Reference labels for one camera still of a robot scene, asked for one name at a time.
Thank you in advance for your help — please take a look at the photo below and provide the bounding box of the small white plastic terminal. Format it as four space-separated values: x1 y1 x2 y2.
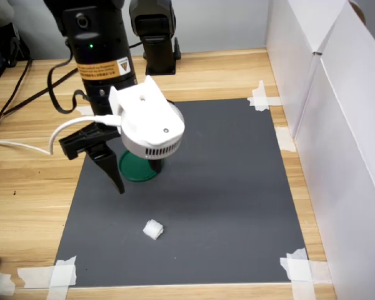
142 219 164 241

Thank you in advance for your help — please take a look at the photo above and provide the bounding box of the white camera cable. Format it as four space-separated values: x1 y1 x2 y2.
0 114 123 156

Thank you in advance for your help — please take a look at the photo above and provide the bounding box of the white gripper camera box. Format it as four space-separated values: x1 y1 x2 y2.
108 74 186 161

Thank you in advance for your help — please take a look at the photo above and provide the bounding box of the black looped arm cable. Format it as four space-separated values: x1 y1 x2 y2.
46 46 93 115

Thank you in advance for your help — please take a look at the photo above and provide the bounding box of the black cable with coloured wires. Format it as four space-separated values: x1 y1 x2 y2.
0 59 33 136

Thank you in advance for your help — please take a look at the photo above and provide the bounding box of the black power supply box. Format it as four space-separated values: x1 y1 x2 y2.
0 20 31 84

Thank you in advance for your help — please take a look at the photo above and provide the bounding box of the white partition panel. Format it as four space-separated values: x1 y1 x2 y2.
295 0 375 300
264 0 354 141

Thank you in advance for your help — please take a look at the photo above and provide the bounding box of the round green lid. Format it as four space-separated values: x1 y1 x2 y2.
117 149 166 184

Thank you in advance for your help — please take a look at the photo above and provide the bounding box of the dark grey mat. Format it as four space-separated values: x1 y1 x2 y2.
54 98 309 288

